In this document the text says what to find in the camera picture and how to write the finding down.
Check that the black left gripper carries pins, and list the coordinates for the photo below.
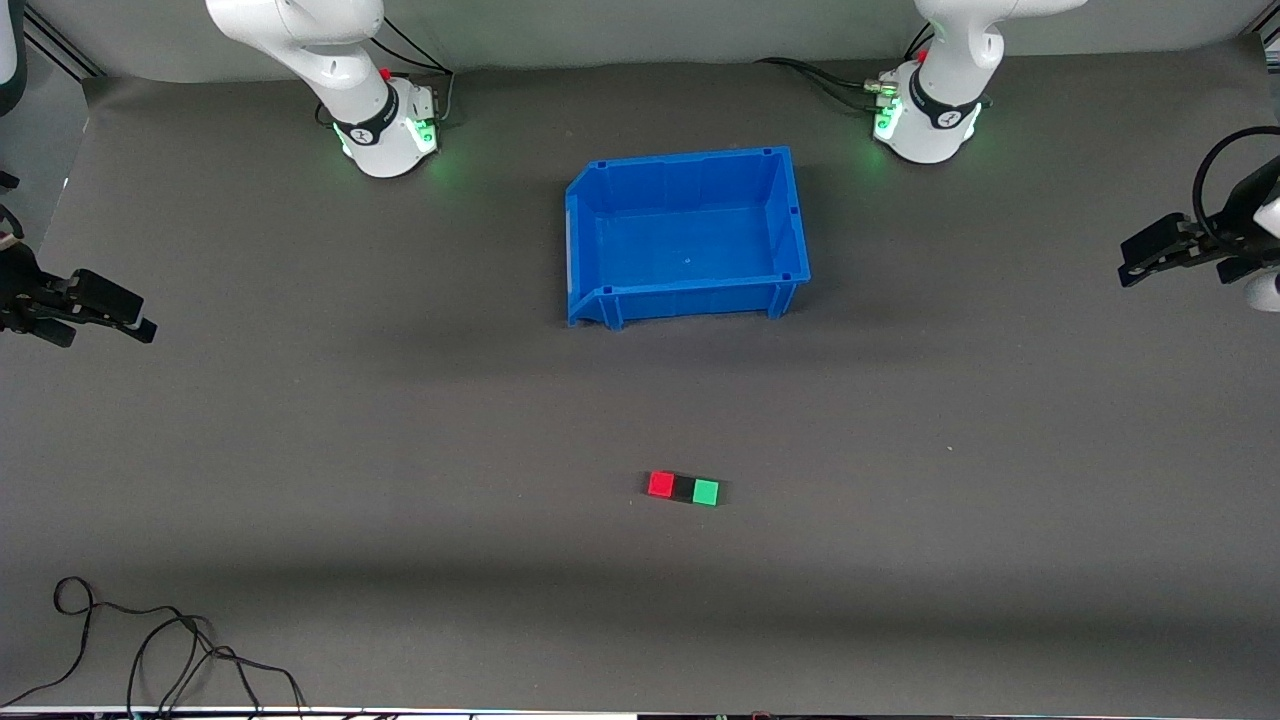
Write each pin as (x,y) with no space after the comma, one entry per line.
(1226,243)

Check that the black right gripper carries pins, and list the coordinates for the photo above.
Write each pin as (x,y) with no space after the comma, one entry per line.
(22,291)

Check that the small green cube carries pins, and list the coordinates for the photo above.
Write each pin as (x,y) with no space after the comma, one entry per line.
(706,492)

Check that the small red cube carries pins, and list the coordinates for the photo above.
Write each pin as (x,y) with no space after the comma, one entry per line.
(660,485)

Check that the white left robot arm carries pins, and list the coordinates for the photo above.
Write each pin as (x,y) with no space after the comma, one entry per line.
(940,120)

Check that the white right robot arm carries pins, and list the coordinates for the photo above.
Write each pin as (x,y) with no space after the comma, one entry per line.
(360,110)

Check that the small black cube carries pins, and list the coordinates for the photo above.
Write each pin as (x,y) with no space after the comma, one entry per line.
(684,489)

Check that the blue plastic storage bin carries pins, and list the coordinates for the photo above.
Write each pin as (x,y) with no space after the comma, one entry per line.
(690,250)

